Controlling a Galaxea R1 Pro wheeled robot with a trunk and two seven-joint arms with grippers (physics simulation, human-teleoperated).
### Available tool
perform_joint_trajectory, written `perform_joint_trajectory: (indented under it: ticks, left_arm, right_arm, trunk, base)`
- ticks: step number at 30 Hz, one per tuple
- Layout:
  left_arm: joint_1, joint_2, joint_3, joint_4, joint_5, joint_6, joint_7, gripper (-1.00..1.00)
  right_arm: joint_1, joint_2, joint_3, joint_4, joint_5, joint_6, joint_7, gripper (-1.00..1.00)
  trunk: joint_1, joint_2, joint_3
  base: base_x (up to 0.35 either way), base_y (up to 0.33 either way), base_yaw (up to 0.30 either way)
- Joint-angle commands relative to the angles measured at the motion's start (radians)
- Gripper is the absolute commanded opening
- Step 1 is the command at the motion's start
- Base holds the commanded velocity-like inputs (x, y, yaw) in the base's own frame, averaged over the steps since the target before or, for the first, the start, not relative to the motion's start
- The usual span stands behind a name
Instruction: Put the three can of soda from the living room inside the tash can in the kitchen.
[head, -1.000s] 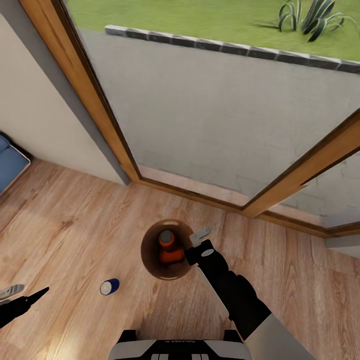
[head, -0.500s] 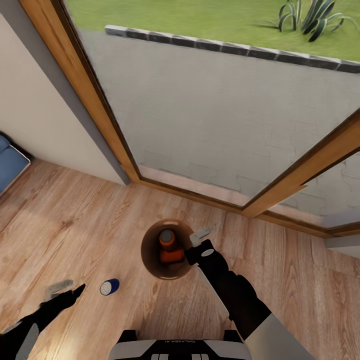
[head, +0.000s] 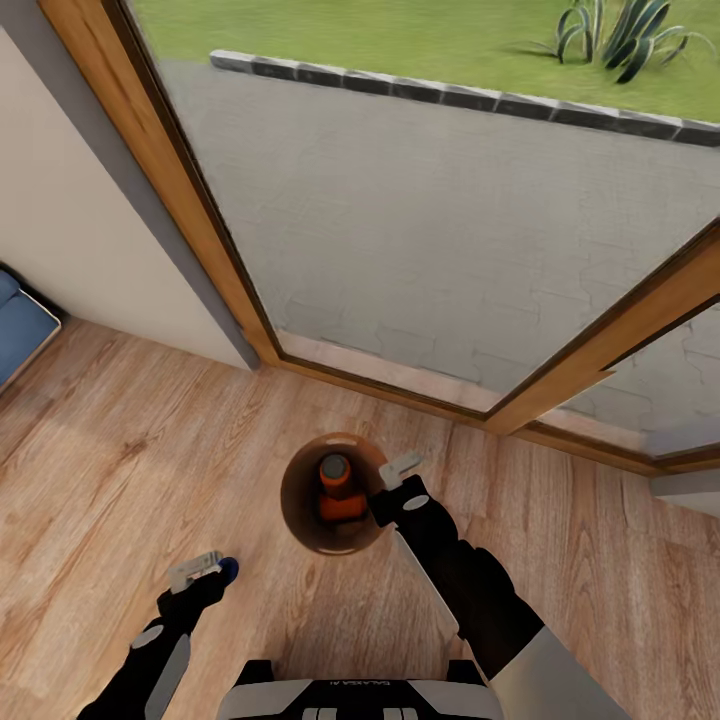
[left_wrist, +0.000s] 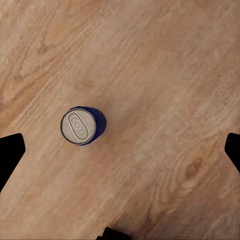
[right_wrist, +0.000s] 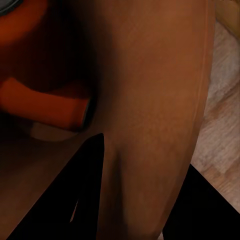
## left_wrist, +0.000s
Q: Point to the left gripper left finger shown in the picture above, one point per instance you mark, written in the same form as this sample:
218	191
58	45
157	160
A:
12	149

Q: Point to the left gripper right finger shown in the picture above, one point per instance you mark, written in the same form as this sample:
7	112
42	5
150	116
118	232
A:
232	148

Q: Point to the can of soda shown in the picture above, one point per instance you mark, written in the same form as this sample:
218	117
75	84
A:
82	125

